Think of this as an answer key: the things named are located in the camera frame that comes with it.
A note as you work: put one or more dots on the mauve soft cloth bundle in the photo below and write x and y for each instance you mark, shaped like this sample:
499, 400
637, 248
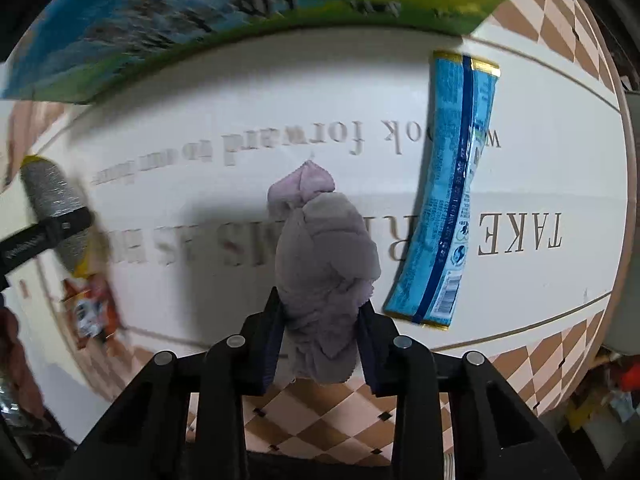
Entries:
325, 260

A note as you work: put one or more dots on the white checkered printed mat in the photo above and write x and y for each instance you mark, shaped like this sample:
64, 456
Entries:
200, 90

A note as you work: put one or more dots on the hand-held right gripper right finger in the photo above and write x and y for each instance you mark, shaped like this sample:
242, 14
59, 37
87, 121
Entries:
369, 350

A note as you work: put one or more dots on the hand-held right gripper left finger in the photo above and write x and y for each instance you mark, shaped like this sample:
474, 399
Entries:
269, 345

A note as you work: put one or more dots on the orange snack packet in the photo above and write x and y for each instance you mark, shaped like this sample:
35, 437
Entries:
90, 310

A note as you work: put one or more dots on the colourful clutter pile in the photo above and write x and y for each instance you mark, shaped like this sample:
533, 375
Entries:
617, 385

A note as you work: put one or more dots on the silver yellow snack packet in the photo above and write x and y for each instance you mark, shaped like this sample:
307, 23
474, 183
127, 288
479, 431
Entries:
52, 187

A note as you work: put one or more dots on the blue snack packet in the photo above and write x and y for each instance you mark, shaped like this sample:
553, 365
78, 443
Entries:
445, 210

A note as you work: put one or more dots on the blue green printed box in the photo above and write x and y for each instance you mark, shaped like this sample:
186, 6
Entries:
200, 15

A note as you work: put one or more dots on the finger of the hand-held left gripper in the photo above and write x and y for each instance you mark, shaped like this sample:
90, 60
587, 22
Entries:
35, 245

